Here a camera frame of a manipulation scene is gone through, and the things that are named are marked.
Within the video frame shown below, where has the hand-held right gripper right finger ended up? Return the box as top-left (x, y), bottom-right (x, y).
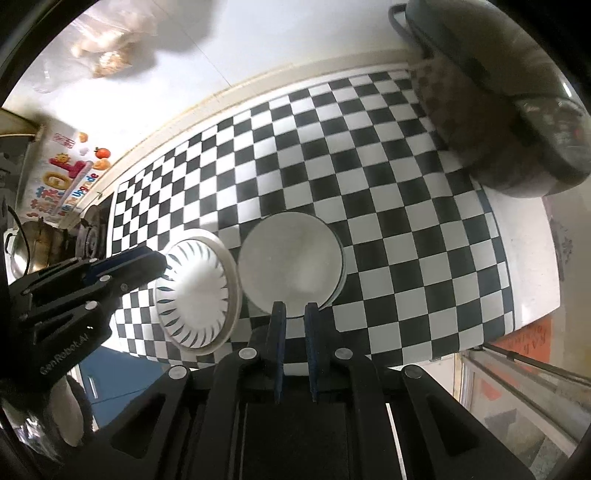
top-left (305, 302), bottom-right (532, 480)

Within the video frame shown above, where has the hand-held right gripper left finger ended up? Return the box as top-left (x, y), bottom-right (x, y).
top-left (60, 301), bottom-right (287, 480)

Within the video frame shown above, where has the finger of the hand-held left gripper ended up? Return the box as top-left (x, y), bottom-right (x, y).
top-left (99, 270), bottom-right (163, 302)
top-left (88, 246), bottom-right (168, 282)

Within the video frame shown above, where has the white plate with blue stripes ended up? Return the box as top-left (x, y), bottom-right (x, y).
top-left (154, 237), bottom-right (232, 352)

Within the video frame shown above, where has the large plain white plate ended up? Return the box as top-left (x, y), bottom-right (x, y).
top-left (238, 211), bottom-right (345, 319)

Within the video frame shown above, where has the person's left forearm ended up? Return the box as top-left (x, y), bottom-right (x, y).
top-left (0, 374), bottom-right (98, 462)

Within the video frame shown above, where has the black gas stove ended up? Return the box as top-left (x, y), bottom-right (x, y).
top-left (74, 203), bottom-right (114, 261)

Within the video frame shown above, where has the steel cooking pot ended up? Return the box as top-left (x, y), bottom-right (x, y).
top-left (4, 220), bottom-right (70, 278)

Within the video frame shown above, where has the blue cabinet door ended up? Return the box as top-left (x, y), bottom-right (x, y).
top-left (76, 346), bottom-right (162, 411)

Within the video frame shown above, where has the colourful printed carton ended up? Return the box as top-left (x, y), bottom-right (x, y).
top-left (18, 124), bottom-right (114, 217)

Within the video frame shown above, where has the black and white checkered mat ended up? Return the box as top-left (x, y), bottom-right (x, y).
top-left (108, 69), bottom-right (515, 370)

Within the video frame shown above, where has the clear plastic bag with food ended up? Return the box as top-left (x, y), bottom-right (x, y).
top-left (32, 0), bottom-right (158, 93)

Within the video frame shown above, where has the orange paper sign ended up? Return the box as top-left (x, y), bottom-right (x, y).
top-left (485, 318), bottom-right (555, 402)

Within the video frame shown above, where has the dark grey rice cooker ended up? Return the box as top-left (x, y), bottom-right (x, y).
top-left (390, 0), bottom-right (591, 197)

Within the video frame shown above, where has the metal window frame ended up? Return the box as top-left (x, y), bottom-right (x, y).
top-left (455, 344), bottom-right (587, 444)

